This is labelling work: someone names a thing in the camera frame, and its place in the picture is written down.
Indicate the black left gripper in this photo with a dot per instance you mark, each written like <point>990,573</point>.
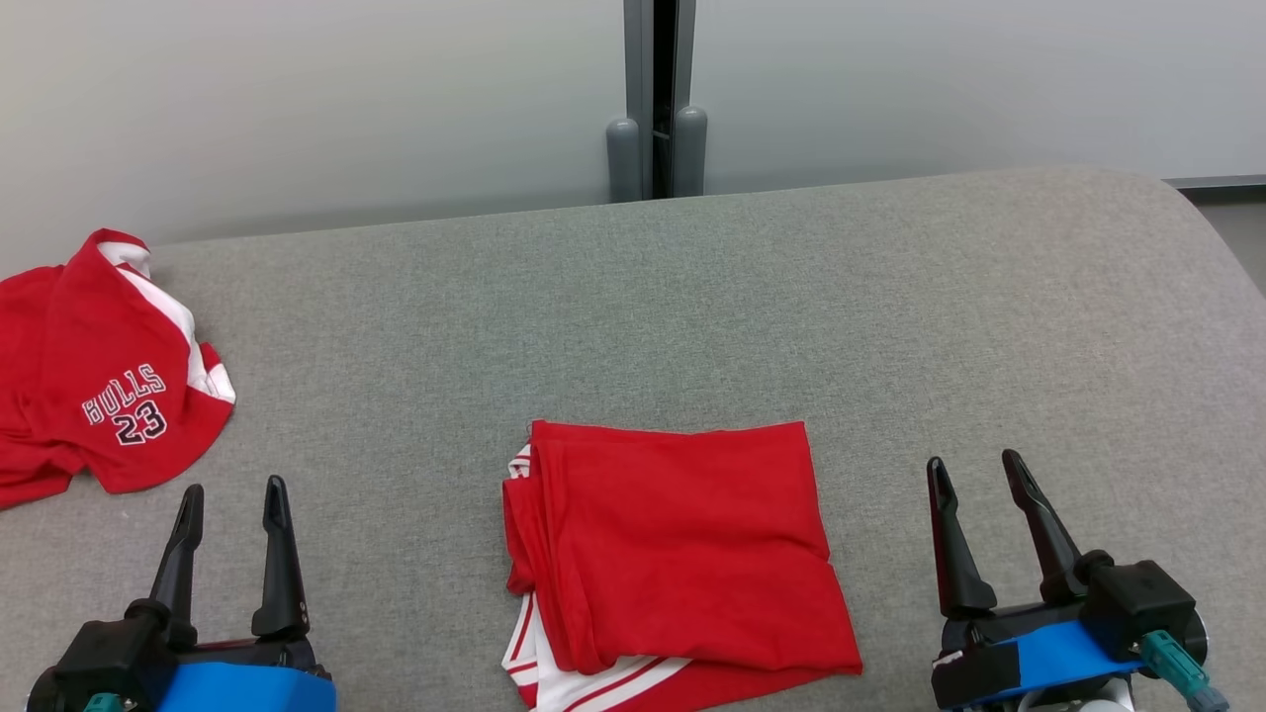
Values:
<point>109,663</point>

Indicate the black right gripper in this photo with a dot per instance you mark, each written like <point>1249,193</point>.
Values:
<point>1137,598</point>

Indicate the red Bulls 23 shorts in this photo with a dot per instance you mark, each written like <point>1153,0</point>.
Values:
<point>89,326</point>

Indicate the red basketball jersey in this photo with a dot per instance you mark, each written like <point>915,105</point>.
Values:
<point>682,534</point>

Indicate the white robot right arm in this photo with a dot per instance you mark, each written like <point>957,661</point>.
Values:
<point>1108,700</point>

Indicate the grey partition frame post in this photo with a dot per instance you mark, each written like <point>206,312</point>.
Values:
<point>638,59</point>

